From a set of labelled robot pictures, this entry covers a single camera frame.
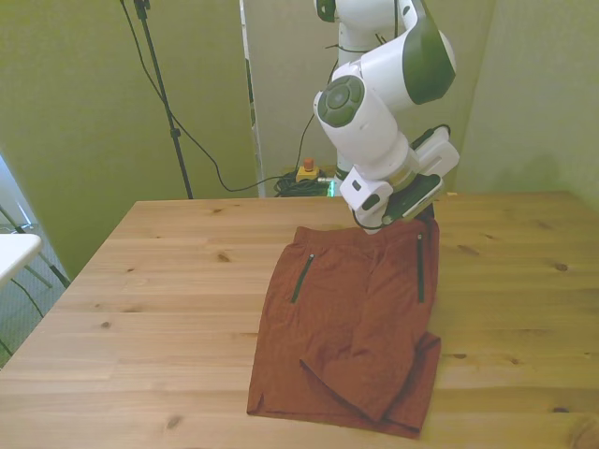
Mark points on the green indicator light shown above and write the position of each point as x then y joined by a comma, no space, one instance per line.
331,188

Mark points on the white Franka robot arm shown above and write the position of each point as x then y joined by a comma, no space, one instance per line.
374,117

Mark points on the white folding table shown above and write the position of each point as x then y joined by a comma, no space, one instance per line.
14,252

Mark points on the yellow emergency stop button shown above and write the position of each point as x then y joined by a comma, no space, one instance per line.
306,174

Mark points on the rust orange shorts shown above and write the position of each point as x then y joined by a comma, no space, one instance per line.
327,318

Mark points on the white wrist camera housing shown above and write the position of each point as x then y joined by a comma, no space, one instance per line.
365,192

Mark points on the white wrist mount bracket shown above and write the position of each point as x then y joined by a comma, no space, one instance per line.
437,156

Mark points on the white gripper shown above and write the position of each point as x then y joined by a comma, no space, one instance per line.
416,198

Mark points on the black tripod stand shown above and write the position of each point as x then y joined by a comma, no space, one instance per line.
180,154

